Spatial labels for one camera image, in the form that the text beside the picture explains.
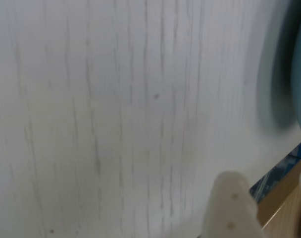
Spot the dark blue patterned strip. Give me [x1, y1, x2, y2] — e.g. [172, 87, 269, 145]
[249, 138, 301, 204]

